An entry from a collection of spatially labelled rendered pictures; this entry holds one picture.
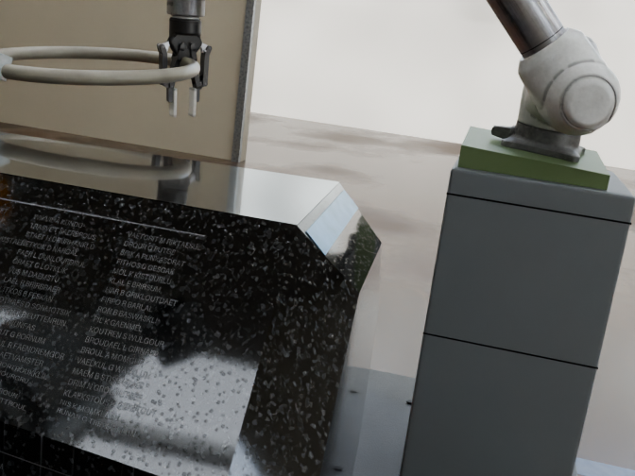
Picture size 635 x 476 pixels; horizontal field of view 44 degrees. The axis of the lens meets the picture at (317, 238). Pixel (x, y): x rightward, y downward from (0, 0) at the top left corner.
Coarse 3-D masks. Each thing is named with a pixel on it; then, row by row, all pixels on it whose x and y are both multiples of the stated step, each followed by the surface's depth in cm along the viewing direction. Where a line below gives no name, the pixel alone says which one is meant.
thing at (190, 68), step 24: (0, 48) 182; (24, 48) 187; (48, 48) 192; (72, 48) 195; (96, 48) 197; (120, 48) 198; (24, 72) 154; (48, 72) 154; (72, 72) 154; (96, 72) 155; (120, 72) 157; (144, 72) 160; (168, 72) 164; (192, 72) 172
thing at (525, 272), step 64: (448, 192) 178; (512, 192) 174; (576, 192) 171; (448, 256) 181; (512, 256) 178; (576, 256) 174; (448, 320) 184; (512, 320) 181; (576, 320) 177; (448, 384) 188; (512, 384) 184; (576, 384) 180; (448, 448) 191; (512, 448) 187; (576, 448) 184
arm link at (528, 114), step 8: (528, 96) 180; (520, 104) 188; (528, 104) 181; (520, 112) 187; (528, 112) 183; (536, 112) 179; (520, 120) 187; (528, 120) 184; (536, 120) 182; (544, 128) 182; (552, 128) 181
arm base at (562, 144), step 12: (492, 132) 193; (504, 132) 191; (516, 132) 188; (528, 132) 184; (540, 132) 182; (552, 132) 181; (504, 144) 185; (516, 144) 184; (528, 144) 183; (540, 144) 182; (552, 144) 182; (564, 144) 182; (576, 144) 184; (552, 156) 181; (564, 156) 180; (576, 156) 179
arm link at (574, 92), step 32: (512, 0) 158; (544, 0) 159; (512, 32) 162; (544, 32) 159; (576, 32) 160; (544, 64) 159; (576, 64) 157; (544, 96) 161; (576, 96) 155; (608, 96) 154; (576, 128) 158
